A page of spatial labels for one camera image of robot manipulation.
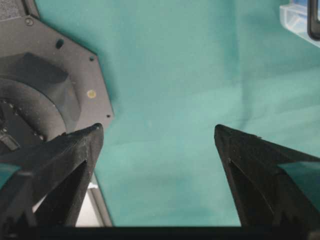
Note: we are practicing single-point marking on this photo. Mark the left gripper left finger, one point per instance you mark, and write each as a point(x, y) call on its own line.
point(50, 180)

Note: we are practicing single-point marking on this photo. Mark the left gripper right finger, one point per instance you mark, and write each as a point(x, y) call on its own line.
point(263, 192)

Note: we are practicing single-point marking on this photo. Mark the clear plastic storage case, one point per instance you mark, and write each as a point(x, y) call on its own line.
point(302, 17)

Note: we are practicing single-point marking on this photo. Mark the green table cloth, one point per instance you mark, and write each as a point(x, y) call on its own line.
point(175, 69)

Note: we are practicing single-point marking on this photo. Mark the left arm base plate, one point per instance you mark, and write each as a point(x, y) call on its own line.
point(49, 84)

